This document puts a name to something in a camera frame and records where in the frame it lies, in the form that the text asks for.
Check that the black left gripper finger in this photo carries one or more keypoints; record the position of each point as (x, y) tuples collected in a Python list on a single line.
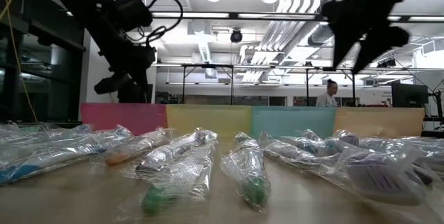
[(128, 90), (142, 88)]

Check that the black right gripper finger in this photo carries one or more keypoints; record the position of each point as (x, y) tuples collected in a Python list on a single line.
[(381, 45), (343, 43)]

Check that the orange toothbrush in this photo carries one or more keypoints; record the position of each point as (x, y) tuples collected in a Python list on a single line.
[(137, 146)]

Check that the blue toothbrush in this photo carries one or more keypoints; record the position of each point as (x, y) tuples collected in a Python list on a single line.
[(78, 129), (41, 163), (430, 147), (314, 146), (21, 149)]

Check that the purple toothbrush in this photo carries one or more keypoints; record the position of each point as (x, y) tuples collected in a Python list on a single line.
[(424, 174), (163, 156), (348, 138), (381, 182)]

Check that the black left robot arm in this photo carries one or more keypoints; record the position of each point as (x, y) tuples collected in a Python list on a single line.
[(86, 9)]

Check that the black monitor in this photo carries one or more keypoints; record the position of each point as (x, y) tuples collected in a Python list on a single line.
[(409, 95), (151, 95)]

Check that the pink plastic bin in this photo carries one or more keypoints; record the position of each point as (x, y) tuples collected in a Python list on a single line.
[(121, 116)]

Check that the person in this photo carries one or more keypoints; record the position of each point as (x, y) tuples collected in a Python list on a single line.
[(327, 101)]

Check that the yellow plastic bin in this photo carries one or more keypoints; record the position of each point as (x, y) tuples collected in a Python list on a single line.
[(208, 118)]

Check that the orange plastic bin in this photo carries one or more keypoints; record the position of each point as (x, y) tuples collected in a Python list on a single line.
[(378, 121)]

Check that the black equipment stand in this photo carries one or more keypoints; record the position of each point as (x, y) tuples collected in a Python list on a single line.
[(439, 106)]

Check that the teal plastic bin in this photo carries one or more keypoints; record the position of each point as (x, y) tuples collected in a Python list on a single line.
[(293, 121)]

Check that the green toothbrush in clear wrap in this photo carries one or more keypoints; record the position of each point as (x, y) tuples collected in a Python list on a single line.
[(184, 179), (248, 168)]

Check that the black overhead beam with lights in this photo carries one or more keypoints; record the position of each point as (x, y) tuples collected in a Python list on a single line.
[(234, 15)]

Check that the black metal frame table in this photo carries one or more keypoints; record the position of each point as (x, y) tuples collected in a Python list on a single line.
[(208, 66), (307, 88)]

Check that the black overhead camera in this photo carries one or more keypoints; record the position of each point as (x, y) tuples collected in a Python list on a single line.
[(236, 36)]

